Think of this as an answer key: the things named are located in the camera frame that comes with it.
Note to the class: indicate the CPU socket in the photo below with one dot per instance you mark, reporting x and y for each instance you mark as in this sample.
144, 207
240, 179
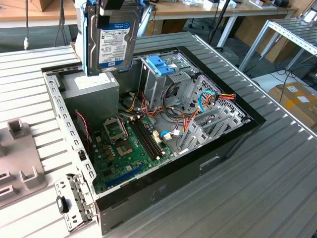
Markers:
125, 148

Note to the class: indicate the grey power supply box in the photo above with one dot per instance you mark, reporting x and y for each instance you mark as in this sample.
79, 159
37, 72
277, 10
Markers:
94, 104

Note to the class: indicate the small cardboard box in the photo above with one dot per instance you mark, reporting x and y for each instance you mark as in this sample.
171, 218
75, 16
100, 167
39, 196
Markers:
42, 5

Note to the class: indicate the grey metal disk bay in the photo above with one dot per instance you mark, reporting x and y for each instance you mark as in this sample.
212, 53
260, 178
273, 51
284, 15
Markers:
195, 131

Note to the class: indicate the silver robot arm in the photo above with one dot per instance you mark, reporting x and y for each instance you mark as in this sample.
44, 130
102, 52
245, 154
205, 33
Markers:
79, 29

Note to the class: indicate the green motherboard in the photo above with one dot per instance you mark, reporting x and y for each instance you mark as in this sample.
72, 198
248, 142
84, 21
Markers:
119, 171

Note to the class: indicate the grey metal drive cage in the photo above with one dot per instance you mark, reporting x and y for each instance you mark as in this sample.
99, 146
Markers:
153, 89

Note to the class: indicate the black stand pole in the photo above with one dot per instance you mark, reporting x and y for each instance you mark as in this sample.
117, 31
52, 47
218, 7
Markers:
218, 22

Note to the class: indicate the brown cardboard box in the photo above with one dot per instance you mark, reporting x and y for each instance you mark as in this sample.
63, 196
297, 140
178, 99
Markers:
292, 104

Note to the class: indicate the long wooden desk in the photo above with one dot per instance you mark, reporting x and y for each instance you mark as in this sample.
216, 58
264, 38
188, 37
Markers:
188, 11

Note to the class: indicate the hard disk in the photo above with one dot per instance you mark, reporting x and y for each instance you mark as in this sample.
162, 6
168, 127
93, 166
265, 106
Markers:
114, 42

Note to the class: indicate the black open PC case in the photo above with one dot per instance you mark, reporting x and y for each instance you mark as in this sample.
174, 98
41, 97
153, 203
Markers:
173, 183

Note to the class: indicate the grey parts rack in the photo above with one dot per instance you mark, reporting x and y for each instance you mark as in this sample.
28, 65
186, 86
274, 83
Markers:
22, 153

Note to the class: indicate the blue expansion slot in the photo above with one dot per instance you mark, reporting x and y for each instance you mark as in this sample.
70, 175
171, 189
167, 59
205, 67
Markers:
126, 174

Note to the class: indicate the large brown cardboard sheet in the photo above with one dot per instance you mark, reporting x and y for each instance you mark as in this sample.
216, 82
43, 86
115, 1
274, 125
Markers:
250, 29

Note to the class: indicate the black blue case latch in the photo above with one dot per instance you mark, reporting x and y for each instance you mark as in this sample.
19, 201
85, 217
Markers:
62, 204

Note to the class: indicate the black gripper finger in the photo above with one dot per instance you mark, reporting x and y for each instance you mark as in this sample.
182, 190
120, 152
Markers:
103, 21

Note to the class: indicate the black RAM slot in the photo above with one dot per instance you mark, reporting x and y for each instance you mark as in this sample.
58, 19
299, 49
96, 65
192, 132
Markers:
142, 141
149, 138

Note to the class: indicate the blue plastic drive latch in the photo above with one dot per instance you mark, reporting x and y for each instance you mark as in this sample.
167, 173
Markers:
161, 65

